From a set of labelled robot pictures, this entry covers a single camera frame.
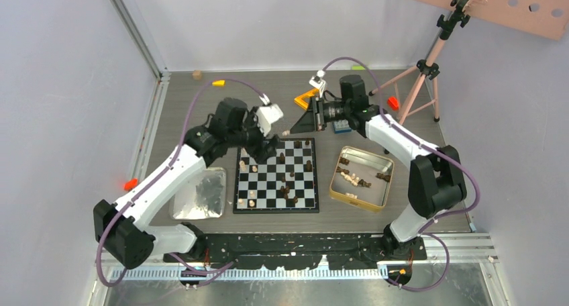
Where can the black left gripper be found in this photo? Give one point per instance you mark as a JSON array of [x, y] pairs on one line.
[[257, 150]]

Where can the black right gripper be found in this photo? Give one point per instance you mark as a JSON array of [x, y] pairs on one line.
[[313, 120]]

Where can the dark chess piece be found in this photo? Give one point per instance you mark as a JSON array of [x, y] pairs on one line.
[[308, 166]]

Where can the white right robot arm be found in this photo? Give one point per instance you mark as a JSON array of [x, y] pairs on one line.
[[436, 181]]

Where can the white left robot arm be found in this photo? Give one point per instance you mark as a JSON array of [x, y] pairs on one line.
[[123, 227]]

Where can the light chess pieces cluster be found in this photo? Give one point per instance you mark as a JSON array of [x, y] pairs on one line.
[[353, 179]]

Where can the pink perforated board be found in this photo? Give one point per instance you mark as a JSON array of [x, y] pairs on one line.
[[545, 18]]

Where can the yellow triangle toy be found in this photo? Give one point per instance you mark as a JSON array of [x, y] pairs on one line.
[[303, 100]]

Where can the blue and grey lego block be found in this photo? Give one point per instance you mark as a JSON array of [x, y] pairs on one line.
[[341, 126]]

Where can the small yellow block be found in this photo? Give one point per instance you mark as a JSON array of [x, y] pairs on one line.
[[219, 83]]

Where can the black and white chessboard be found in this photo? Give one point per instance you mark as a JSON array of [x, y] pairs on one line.
[[279, 185]]

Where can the silver tin lid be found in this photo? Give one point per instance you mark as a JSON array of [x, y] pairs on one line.
[[202, 197]]

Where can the gold square metal tin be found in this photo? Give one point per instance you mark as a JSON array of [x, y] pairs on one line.
[[372, 193]]

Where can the red block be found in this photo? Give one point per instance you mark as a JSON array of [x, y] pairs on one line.
[[393, 103]]

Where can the dark pawn in tin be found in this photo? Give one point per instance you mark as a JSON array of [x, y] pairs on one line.
[[384, 177]]

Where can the pink tripod stand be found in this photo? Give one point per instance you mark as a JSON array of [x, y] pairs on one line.
[[427, 70]]

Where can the orange block on rail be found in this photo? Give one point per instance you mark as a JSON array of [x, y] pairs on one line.
[[130, 185]]

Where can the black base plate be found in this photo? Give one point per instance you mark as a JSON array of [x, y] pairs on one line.
[[348, 251]]

